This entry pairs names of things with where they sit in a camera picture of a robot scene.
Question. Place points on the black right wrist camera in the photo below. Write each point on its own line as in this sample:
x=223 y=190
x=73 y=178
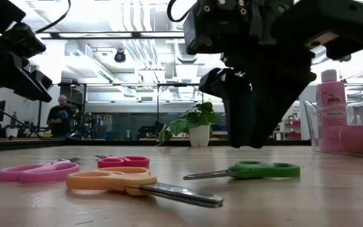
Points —
x=216 y=28

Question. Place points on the clear plastic bin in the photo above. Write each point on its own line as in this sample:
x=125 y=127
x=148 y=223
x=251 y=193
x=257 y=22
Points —
x=310 y=132

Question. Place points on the person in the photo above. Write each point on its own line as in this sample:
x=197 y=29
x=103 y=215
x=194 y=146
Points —
x=60 y=119

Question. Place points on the potted green plant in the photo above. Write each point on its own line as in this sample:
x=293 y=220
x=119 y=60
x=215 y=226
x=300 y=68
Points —
x=199 y=135

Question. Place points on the shelf with red bins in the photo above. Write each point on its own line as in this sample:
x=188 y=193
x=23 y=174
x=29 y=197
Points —
x=293 y=126

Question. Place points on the black background table frame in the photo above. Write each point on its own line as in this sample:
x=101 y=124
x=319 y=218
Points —
x=184 y=84

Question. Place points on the black metal table frame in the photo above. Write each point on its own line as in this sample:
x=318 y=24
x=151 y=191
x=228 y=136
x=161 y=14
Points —
x=106 y=142

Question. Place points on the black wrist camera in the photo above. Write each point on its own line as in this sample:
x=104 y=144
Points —
x=27 y=41
x=216 y=28

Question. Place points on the black beam with lights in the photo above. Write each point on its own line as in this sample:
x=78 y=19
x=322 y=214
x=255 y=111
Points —
x=134 y=34

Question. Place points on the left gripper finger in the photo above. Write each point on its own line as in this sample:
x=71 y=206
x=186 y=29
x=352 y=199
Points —
x=41 y=79
x=31 y=89

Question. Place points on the black hanging camera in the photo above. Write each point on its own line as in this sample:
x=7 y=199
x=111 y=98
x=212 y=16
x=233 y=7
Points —
x=120 y=56

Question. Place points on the pink paint bottle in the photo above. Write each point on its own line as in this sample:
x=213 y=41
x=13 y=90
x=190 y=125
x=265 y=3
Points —
x=331 y=126

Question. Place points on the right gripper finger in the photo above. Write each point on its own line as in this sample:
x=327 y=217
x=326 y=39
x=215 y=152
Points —
x=239 y=119
x=276 y=101

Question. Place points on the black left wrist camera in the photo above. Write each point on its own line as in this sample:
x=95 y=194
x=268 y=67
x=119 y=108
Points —
x=27 y=41

